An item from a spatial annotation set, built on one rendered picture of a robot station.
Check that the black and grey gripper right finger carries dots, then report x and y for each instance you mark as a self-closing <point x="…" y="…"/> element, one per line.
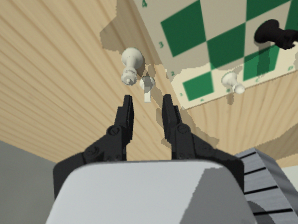
<point x="184" y="143"/>

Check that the black rook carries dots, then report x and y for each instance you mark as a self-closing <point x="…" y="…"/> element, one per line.
<point x="270" y="31"/>

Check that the green and cream chessboard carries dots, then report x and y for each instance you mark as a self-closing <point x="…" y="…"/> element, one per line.
<point x="199" y="41"/>

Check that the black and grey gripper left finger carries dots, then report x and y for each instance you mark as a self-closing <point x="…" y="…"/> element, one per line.
<point x="111" y="147"/>

